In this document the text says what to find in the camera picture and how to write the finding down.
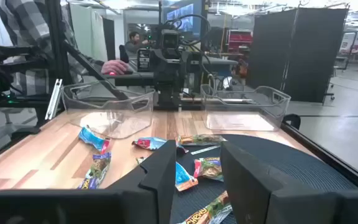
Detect black equipment with green light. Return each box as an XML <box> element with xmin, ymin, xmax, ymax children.
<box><xmin>0</xmin><ymin>36</ymin><xmax>52</xmax><ymax>110</ymax></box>

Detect wall screen showing blue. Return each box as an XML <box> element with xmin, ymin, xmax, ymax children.
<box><xmin>165</xmin><ymin>2</ymin><xmax>196</xmax><ymax>32</ymax></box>

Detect white divider panels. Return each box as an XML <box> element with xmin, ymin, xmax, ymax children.
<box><xmin>69</xmin><ymin>3</ymin><xmax>109</xmax><ymax>63</ymax></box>

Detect purple granola bar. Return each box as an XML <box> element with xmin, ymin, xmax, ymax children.
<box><xmin>77</xmin><ymin>152</ymin><xmax>112</xmax><ymax>190</ymax></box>

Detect person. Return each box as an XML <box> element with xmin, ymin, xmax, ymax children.
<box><xmin>0</xmin><ymin>0</ymin><xmax>130</xmax><ymax>97</ymax></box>
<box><xmin>124</xmin><ymin>30</ymin><xmax>151</xmax><ymax>58</ymax></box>

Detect silver aluminium extrusion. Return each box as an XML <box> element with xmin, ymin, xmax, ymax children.
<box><xmin>44</xmin><ymin>78</ymin><xmax>64</xmax><ymax>121</ymax></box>

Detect person's hand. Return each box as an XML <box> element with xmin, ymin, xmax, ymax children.
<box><xmin>100</xmin><ymin>59</ymin><xmax>130</xmax><ymax>75</ymax></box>

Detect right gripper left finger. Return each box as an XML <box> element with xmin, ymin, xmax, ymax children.
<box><xmin>106</xmin><ymin>139</ymin><xmax>177</xmax><ymax>224</ymax></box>

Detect black office chair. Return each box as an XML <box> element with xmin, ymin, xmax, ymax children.
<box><xmin>118</xmin><ymin>44</ymin><xmax>131</xmax><ymax>64</ymax></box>

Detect black metal stand frame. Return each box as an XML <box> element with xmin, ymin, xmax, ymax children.
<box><xmin>44</xmin><ymin>0</ymin><xmax>131</xmax><ymax>102</ymax></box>

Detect round dark blue mat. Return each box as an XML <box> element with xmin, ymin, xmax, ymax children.
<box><xmin>169</xmin><ymin>134</ymin><xmax>358</xmax><ymax>224</ymax></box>

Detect red tool cabinet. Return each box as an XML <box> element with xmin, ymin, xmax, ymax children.
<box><xmin>227</xmin><ymin>29</ymin><xmax>254</xmax><ymax>54</ymax></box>

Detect clear plastic bin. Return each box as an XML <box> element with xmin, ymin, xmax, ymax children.
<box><xmin>200</xmin><ymin>83</ymin><xmax>291</xmax><ymax>132</ymax></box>
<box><xmin>60</xmin><ymin>80</ymin><xmax>155</xmax><ymax>140</ymax></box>

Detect red and green granola bar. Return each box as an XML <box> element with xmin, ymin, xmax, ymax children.
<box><xmin>193</xmin><ymin>156</ymin><xmax>224</xmax><ymax>182</ymax></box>

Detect black room divider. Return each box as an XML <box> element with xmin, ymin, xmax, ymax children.
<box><xmin>101</xmin><ymin>17</ymin><xmax>117</xmax><ymax>62</ymax></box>
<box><xmin>247</xmin><ymin>7</ymin><xmax>350</xmax><ymax>104</ymax></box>

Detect grey desk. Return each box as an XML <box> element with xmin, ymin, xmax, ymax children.
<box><xmin>103</xmin><ymin>71</ymin><xmax>155</xmax><ymax>88</ymax></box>

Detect white paper strip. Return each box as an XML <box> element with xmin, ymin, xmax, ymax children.
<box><xmin>190</xmin><ymin>145</ymin><xmax>221</xmax><ymax>156</ymax></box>

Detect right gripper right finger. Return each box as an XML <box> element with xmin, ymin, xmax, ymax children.
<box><xmin>219</xmin><ymin>141</ymin><xmax>338</xmax><ymax>224</ymax></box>

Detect black computer mouse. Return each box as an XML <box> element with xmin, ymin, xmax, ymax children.
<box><xmin>108</xmin><ymin>70</ymin><xmax>134</xmax><ymax>77</ymax></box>

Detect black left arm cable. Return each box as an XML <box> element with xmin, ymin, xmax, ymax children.
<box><xmin>165</xmin><ymin>13</ymin><xmax>213</xmax><ymax>47</ymax></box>

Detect green and orange granola bar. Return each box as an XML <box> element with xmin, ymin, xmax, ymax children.
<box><xmin>178</xmin><ymin>190</ymin><xmax>231</xmax><ymax>224</ymax></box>
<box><xmin>177</xmin><ymin>134</ymin><xmax>227</xmax><ymax>147</ymax></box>

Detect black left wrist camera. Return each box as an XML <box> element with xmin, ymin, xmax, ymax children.
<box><xmin>161</xmin><ymin>29</ymin><xmax>180</xmax><ymax>50</ymax></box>

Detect black aluminium table frame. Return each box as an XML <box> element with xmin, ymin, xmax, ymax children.
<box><xmin>280</xmin><ymin>121</ymin><xmax>358</xmax><ymax>191</ymax></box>

